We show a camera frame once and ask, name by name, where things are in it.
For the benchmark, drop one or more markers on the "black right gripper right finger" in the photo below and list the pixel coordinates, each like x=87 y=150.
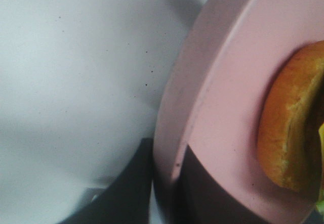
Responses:
x=199 y=199

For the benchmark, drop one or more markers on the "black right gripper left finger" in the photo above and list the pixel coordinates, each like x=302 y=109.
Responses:
x=127 y=199

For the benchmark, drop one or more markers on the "pink round plate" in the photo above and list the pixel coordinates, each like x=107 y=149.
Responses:
x=214 y=96

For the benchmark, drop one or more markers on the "burger with lettuce and cheese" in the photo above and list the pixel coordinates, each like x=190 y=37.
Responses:
x=290 y=133

